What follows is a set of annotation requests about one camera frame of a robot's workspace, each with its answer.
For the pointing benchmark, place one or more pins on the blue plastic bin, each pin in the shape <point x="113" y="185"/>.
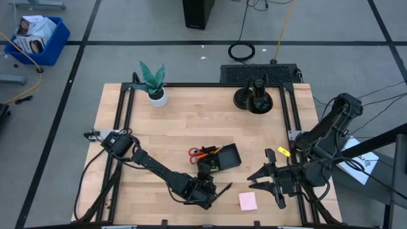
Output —
<point x="54" y="47"/>

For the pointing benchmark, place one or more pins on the small white printed box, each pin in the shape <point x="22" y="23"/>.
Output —
<point x="28" y="44"/>

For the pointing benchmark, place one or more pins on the green plant in white pot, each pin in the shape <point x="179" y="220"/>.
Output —
<point x="158" y="99"/>

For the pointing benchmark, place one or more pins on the grey cart leg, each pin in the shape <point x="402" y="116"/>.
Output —
<point x="12" y="79"/>
<point x="38" y="5"/>

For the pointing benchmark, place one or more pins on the white paper sheet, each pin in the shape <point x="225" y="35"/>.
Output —
<point x="362" y="171"/>

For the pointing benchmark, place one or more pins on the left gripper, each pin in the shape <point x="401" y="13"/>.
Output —
<point x="198" y="191"/>

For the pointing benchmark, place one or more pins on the black mesh desk organizer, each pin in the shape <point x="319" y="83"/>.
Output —
<point x="229" y="157"/>

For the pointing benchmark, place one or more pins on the grey metal post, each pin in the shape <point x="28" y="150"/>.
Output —
<point x="399" y="178"/>

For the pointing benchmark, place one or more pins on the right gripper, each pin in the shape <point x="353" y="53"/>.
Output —
<point x="289" y="179"/>

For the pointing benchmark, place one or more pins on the large white printed box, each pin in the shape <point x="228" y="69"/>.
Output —
<point x="38" y="27"/>

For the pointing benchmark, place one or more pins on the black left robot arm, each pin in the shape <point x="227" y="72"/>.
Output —
<point x="152" y="163"/>

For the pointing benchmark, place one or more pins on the black perforated computer case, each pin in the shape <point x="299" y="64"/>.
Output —
<point x="257" y="73"/>

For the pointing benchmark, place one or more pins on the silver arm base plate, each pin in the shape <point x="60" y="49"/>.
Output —
<point x="98" y="133"/>
<point x="293" y="135"/>

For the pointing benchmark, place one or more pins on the black computer tower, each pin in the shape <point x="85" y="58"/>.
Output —
<point x="197" y="12"/>

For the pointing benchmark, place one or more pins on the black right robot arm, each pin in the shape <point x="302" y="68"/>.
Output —
<point x="330" y="127"/>

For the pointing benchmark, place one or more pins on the black diagonal frame beam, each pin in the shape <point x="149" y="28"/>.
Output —
<point x="394" y="134"/>

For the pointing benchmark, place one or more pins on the pink sticky note pad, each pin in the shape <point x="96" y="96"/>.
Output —
<point x="248" y="201"/>

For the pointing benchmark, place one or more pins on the small black floor object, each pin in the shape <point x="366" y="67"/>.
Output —
<point x="23" y="100"/>

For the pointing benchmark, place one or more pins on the black desk lamp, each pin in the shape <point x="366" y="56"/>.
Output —
<point x="259" y="103"/>

